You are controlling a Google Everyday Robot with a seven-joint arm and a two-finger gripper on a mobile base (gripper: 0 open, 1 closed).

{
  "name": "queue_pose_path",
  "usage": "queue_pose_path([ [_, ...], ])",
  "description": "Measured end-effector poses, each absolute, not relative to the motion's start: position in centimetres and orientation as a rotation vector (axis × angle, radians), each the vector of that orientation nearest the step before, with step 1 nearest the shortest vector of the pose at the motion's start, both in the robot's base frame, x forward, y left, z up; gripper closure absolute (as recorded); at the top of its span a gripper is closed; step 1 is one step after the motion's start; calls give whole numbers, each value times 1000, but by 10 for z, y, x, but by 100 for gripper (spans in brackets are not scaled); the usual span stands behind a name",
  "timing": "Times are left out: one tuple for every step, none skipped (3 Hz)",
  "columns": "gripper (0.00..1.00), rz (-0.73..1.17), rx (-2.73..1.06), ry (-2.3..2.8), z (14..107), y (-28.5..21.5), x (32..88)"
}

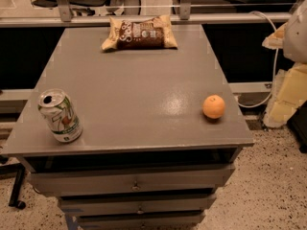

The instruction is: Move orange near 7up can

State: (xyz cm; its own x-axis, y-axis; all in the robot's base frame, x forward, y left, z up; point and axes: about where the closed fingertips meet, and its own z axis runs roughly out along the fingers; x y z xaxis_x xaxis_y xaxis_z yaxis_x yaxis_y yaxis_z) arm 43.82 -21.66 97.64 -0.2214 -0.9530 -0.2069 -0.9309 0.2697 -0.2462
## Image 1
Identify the grey drawer cabinet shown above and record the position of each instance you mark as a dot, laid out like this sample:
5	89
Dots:
148	156

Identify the orange fruit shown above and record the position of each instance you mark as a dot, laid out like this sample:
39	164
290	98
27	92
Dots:
213	107

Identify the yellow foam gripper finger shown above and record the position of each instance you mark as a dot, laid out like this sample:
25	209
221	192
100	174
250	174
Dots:
275	40
289	92

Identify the metal railing frame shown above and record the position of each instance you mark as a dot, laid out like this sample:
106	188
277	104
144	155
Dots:
24	13

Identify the white green 7up can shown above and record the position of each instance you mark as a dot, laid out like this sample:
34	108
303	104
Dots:
59	113

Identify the brown chip bag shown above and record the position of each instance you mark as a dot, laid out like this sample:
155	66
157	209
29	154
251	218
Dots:
154	33

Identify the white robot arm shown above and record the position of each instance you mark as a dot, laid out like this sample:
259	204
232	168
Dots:
295	37

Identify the black chair base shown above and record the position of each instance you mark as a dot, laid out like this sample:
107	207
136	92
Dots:
17	171

